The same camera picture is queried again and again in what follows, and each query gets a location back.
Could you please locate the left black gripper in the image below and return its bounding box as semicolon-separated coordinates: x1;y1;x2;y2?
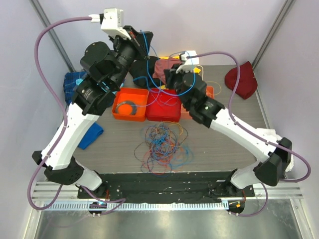
109;26;153;90

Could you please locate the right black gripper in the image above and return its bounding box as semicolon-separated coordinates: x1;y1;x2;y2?
164;64;191;110

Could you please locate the blue wire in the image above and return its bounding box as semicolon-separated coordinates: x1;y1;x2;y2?
133;29;200;108

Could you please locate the orange wire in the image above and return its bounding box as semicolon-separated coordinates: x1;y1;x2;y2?
204;81;222;96

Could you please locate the coloured wire pile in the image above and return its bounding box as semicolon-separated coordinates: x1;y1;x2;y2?
134;120;194;177

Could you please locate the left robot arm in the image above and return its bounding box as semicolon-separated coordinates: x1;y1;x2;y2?
32;26;153;199

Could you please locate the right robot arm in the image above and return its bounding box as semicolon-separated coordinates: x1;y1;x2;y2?
164;64;292;197

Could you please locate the dusty pink cloth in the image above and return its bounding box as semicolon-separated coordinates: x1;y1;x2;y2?
153;57;181;83

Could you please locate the red plastic bin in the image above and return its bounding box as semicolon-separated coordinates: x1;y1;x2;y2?
146;88;181;122

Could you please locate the yellow cloth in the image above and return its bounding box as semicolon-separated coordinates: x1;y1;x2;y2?
153;65;203;89

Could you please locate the black cloth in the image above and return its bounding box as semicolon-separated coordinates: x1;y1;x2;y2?
129;56;160;89

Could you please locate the salmon plastic bin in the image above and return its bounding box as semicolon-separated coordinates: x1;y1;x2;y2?
180;86;214;120

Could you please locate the grey tape roll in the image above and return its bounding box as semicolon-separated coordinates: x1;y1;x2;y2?
115;101;137;115

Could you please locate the orange plastic bin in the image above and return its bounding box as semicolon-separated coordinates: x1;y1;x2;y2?
112;87;149;122

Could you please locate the maroon cloth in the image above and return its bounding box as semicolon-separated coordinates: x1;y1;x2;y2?
224;61;258;100

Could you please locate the light blue cloth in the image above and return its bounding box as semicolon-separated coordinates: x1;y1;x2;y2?
75;78;83;86

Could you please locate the dark blue plaid cloth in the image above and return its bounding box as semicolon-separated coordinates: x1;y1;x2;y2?
63;71;86;105

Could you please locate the royal blue cloth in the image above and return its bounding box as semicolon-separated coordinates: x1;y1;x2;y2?
78;122;104;150

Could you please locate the white cloth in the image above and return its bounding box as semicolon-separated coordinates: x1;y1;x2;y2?
256;128;294;173

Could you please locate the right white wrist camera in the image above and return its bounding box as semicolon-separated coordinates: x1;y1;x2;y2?
176;50;199;73

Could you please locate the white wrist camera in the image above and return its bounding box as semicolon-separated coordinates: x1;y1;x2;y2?
89;8;131;40
176;50;199;73

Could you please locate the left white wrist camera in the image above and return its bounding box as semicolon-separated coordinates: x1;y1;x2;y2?
89;8;131;40

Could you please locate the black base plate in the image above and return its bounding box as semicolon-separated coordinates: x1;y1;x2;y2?
77;170;255;203

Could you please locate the slotted cable duct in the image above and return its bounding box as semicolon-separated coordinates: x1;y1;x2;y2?
47;200;229;211

